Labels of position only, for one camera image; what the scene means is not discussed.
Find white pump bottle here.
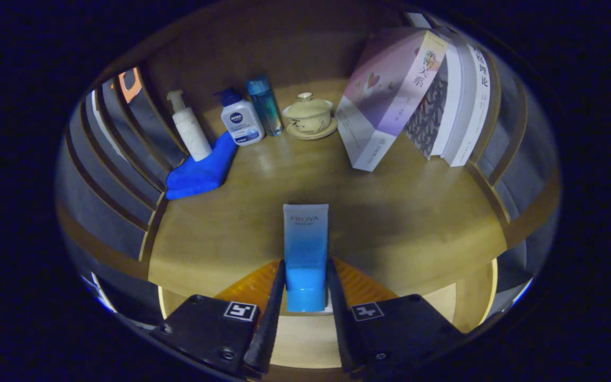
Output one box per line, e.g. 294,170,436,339
167,90,213,162

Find wooden countertop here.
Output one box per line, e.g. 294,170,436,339
146,80,508,298

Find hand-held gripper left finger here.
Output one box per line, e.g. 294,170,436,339
149,259,287,378

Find teal slim bottle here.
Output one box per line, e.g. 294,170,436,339
246,75,284,137

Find brown wooden cabinet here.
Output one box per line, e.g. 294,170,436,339
55,3,562,380

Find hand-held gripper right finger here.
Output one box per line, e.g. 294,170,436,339
326,257,465,378

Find blue cosmetic tube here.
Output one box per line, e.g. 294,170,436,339
283,204,330,313

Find beige lidded teacup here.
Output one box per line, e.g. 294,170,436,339
282,92,338,141

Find blue folded cloth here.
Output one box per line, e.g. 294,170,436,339
165,131,238,201

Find pink and white book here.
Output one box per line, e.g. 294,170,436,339
335,28,448,172

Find white bottle with blue cap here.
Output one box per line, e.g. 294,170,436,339
214,87,265,146

